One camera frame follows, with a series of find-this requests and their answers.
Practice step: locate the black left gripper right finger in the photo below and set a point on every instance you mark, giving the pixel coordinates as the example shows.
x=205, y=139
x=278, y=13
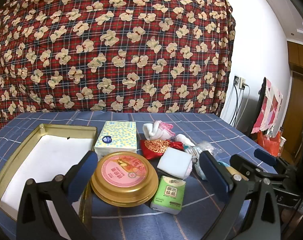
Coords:
x=262, y=219

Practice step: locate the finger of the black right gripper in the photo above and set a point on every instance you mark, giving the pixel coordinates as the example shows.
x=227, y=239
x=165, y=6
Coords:
x=245, y=167
x=265, y=156

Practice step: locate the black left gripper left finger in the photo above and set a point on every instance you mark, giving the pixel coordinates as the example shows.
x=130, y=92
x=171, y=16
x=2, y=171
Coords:
x=34, y=220

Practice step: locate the yellow sponge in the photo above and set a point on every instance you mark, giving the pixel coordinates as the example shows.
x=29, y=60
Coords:
x=233, y=172

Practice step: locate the clear plastic bag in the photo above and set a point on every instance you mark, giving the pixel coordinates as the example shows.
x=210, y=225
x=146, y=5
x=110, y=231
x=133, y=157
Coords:
x=196, y=150

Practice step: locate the green tissue pack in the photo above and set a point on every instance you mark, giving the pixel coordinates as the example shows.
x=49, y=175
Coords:
x=169, y=195

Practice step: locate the orange plastic bag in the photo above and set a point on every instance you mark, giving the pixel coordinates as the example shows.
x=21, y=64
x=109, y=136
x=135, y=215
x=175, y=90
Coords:
x=270, y=144

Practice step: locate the teal cloth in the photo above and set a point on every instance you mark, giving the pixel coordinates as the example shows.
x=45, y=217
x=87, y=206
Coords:
x=223, y=164

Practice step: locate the white sponge block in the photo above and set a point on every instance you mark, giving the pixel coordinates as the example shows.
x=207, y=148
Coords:
x=175, y=163

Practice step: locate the pink white patterned board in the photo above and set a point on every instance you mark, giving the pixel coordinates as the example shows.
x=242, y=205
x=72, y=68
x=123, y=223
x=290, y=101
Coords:
x=269, y=103

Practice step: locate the blue plaid tablecloth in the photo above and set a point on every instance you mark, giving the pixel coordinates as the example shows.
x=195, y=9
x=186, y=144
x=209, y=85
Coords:
x=200, y=206

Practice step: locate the wooden door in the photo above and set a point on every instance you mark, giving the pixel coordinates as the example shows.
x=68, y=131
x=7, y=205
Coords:
x=293, y=122

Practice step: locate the gold rectangular tin box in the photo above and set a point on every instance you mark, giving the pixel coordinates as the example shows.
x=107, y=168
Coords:
x=48, y=150

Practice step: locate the red embroidered pouch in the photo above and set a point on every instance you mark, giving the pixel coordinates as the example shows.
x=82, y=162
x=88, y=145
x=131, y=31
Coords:
x=152, y=149

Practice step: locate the round gold tin lid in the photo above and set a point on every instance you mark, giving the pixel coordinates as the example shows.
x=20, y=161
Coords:
x=124, y=179

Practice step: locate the dotted yellow tissue pack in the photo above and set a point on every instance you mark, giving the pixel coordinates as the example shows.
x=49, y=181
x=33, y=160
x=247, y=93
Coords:
x=116, y=136

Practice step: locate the red plaid bear blanket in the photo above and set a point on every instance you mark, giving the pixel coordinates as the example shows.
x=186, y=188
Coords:
x=127, y=56

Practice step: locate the wall power socket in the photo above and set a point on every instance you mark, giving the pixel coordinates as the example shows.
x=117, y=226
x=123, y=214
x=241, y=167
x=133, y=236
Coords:
x=239, y=82

